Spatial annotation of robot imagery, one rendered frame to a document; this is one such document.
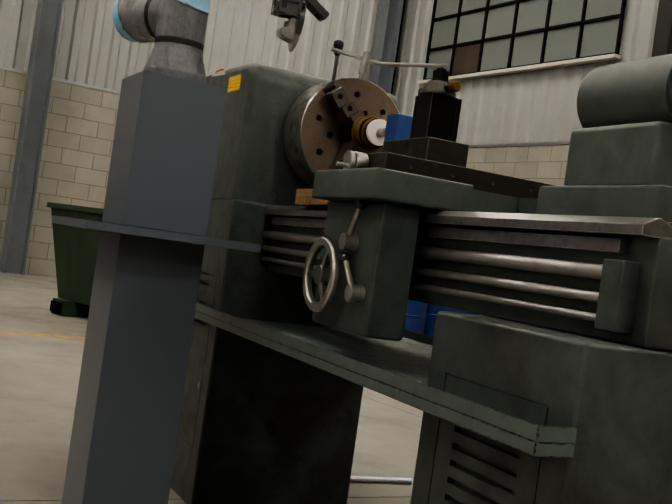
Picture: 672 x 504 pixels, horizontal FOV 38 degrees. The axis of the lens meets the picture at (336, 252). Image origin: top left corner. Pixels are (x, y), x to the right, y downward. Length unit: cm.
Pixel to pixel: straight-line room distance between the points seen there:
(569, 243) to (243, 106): 140
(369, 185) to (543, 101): 1028
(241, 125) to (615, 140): 135
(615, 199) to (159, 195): 109
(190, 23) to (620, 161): 113
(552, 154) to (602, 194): 1013
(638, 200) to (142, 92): 117
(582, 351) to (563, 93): 1059
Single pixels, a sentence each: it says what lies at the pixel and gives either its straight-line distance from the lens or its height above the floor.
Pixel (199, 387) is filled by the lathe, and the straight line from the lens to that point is 279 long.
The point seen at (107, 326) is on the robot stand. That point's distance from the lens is 224.
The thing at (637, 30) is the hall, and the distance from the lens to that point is 1136.
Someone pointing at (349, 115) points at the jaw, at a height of 112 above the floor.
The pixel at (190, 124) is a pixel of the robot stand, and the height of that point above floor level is 100.
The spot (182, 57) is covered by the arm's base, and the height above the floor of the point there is 115.
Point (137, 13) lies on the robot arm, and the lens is 244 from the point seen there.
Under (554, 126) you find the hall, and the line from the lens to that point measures 1185.
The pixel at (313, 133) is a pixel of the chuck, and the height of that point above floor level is 106.
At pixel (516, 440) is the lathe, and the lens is 138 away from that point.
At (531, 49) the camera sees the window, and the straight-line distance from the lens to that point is 1247.
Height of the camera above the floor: 75
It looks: level
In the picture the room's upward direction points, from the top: 8 degrees clockwise
